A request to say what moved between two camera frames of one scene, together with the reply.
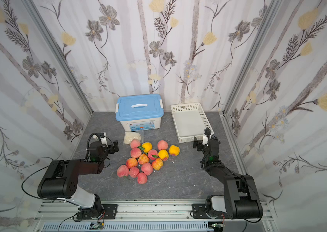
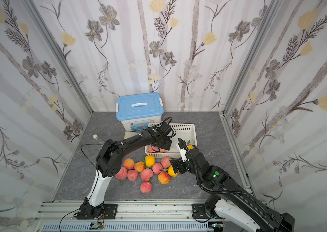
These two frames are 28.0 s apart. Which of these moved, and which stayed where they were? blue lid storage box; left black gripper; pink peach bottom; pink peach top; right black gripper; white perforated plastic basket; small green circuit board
Moved: left black gripper; pink peach bottom; white perforated plastic basket; pink peach top; right black gripper
Stayed: blue lid storage box; small green circuit board
